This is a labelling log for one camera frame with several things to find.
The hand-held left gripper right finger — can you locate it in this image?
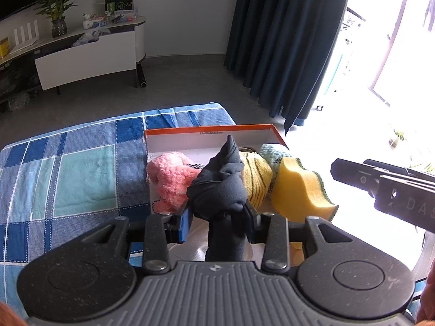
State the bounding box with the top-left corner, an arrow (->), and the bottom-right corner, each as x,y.
242,203 -> 345,275

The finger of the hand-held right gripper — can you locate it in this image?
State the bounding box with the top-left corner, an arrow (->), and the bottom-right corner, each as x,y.
330,158 -> 435,195
373,175 -> 435,234

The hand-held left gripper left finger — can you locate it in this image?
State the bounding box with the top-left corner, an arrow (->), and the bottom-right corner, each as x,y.
77,207 -> 194,275

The yellow striped sock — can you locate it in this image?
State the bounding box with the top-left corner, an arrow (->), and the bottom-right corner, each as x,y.
236,149 -> 274,209

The pink fluffy sock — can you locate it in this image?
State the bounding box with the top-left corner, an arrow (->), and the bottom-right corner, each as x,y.
146,152 -> 201,213

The dark grey sock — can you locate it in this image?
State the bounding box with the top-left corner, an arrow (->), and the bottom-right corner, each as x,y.
186,135 -> 254,262

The yellow sponge with green pad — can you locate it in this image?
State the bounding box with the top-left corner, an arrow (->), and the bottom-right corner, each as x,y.
270,157 -> 339,223

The light blue fluffy sock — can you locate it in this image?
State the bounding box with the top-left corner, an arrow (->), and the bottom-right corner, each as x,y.
259,143 -> 293,174

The orange and white cardboard box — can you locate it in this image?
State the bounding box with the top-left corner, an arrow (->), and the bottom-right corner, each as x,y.
143,124 -> 305,262

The person's right hand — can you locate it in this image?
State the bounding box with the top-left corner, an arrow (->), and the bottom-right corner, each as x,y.
416,277 -> 435,326

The green potted plant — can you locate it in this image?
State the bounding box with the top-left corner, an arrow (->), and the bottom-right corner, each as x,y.
387,126 -> 406,150

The blue checked tablecloth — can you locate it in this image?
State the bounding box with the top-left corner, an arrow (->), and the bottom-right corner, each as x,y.
0,102 -> 237,316

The dark blue curtain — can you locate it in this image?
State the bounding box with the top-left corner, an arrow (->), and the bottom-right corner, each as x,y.
222,0 -> 356,134

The hanging dark garment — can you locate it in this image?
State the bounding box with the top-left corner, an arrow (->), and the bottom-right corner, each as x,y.
424,0 -> 435,31

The white and black TV cabinet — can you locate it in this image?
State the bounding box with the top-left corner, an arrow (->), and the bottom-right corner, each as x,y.
0,8 -> 148,109

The clear plastic bag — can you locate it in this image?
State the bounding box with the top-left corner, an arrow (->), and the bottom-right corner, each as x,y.
7,92 -> 31,112

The crumpled blue cloth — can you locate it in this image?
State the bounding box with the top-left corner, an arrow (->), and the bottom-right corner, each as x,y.
71,28 -> 112,47

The green printed box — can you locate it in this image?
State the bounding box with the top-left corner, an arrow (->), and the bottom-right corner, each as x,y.
104,0 -> 135,12

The bamboo plant in dark vase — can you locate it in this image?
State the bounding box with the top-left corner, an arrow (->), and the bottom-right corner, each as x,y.
34,0 -> 77,39

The white router with antennas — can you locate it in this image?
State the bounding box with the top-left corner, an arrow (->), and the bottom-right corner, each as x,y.
10,21 -> 41,55

